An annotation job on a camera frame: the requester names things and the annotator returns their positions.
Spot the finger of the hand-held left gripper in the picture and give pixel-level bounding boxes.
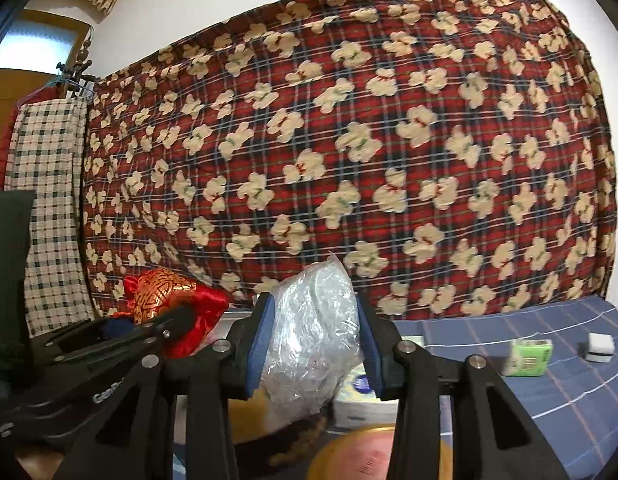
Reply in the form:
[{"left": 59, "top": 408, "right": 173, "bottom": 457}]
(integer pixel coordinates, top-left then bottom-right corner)
[{"left": 133, "top": 303, "right": 198, "bottom": 357}]

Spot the green tissue packet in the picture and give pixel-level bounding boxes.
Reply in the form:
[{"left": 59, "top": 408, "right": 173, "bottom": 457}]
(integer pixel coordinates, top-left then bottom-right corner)
[{"left": 503, "top": 338, "right": 554, "bottom": 377}]

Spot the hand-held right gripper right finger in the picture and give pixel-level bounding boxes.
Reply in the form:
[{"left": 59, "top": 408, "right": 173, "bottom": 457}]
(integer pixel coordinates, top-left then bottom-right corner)
[{"left": 355, "top": 293, "right": 572, "bottom": 480}]

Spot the red plaid teddy bear blanket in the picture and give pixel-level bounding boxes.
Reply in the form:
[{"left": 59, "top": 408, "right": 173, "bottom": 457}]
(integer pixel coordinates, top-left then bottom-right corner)
[{"left": 81, "top": 0, "right": 618, "bottom": 322}]

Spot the dark panel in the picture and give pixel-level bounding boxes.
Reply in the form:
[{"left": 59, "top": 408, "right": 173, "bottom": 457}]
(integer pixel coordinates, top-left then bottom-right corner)
[{"left": 0, "top": 189, "right": 38, "bottom": 387}]

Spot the metal coat rack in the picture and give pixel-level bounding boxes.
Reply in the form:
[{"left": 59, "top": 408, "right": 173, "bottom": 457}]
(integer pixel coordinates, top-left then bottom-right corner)
[{"left": 55, "top": 24, "right": 98, "bottom": 99}]

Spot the gold round tin lid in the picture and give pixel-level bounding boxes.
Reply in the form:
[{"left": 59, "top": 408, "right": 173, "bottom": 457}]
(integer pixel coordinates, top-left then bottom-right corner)
[{"left": 307, "top": 424, "right": 456, "bottom": 480}]

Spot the clear plastic bag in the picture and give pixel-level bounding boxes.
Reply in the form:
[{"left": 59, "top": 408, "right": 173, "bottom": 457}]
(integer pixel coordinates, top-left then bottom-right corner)
[{"left": 261, "top": 253, "right": 366, "bottom": 419}]

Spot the white and black sponge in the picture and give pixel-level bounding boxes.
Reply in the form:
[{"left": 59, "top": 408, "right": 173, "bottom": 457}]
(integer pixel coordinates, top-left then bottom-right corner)
[{"left": 585, "top": 332, "right": 616, "bottom": 364}]

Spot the green checkered cloth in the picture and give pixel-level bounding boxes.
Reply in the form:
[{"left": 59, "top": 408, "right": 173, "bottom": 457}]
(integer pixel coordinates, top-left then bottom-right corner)
[{"left": 4, "top": 97, "right": 98, "bottom": 339}]

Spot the red and gold pouch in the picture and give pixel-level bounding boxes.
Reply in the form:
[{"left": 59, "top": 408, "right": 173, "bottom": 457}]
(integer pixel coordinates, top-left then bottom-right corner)
[{"left": 111, "top": 268, "right": 230, "bottom": 361}]

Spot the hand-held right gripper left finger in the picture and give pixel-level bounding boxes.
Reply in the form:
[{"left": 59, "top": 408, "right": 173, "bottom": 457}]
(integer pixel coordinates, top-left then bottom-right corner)
[{"left": 54, "top": 292, "right": 278, "bottom": 480}]

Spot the yellow dotted tissue box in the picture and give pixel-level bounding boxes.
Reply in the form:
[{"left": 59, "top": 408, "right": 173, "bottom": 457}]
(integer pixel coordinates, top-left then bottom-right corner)
[{"left": 331, "top": 332, "right": 430, "bottom": 431}]

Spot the window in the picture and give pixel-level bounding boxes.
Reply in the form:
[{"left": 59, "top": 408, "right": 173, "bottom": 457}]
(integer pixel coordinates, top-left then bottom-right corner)
[{"left": 0, "top": 19, "right": 86, "bottom": 69}]

